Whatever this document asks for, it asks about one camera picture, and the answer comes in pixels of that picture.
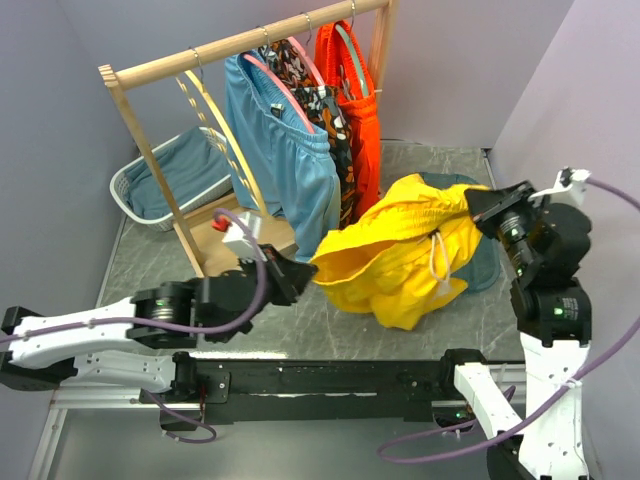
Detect light blue shorts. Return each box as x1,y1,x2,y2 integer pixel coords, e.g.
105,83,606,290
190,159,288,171
224,50,341,262

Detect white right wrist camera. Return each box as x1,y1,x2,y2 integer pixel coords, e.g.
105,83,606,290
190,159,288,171
529,167,591,207

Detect teal plastic tray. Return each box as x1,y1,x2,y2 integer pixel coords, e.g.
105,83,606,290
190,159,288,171
420,172,501,294

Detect wooden clothes rack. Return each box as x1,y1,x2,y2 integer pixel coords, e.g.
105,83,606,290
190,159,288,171
99,1,394,277

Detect grey green hanger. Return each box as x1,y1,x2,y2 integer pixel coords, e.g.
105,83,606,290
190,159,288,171
334,0,370,100

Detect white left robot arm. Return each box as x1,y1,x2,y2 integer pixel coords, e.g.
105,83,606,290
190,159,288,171
1,244,318,402

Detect yellow shorts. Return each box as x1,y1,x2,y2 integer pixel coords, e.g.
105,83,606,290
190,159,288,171
311,174,487,331

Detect white laundry basket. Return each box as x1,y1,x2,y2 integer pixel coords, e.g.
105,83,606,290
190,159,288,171
109,126,235,232

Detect floral patterned shorts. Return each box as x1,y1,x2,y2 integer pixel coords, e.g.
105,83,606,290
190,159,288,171
258,37,356,228

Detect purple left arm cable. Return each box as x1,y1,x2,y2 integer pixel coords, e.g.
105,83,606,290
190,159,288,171
0,208,271,444

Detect blue cloth in basket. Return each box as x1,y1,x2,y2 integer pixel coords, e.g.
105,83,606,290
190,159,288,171
112,127,232,230

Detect yellow wooden hanger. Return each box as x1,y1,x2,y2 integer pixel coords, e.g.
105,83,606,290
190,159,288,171
175,47,269,216

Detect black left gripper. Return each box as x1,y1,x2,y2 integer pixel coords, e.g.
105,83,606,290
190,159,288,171
239,243,319,320

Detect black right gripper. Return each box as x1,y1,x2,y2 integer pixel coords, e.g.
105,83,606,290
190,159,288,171
464,179,545,275

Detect orange shorts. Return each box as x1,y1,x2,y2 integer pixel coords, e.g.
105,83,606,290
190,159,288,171
315,20,381,218

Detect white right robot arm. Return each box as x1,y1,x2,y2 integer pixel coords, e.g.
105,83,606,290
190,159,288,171
437,182,592,479

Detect pink hanger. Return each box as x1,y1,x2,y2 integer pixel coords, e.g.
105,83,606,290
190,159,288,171
257,36,328,128

